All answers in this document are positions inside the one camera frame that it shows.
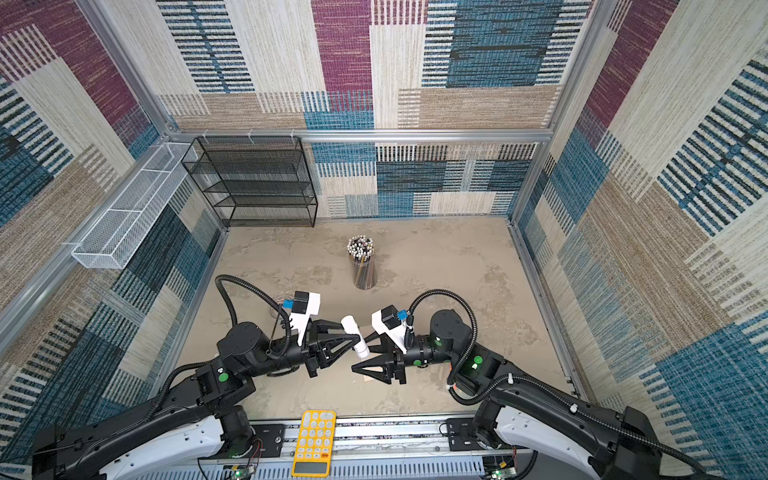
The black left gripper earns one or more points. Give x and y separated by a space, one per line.
315 353

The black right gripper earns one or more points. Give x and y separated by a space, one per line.
395 362

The white glue stick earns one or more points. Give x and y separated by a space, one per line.
360 346

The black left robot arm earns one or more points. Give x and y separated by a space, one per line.
197 411

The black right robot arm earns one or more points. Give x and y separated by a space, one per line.
513 407

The white tape roll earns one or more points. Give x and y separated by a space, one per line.
279 299

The metal cup of pencils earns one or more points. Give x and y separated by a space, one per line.
361 253

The yellow calculator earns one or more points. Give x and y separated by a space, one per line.
314 446

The aluminium front rail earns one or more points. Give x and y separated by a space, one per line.
390 429

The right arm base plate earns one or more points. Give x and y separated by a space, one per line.
468 434

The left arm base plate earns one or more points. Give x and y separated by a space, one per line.
267 441

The black wire shelf rack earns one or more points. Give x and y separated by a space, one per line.
254 181

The white wire mesh basket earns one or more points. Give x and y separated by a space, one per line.
118 233

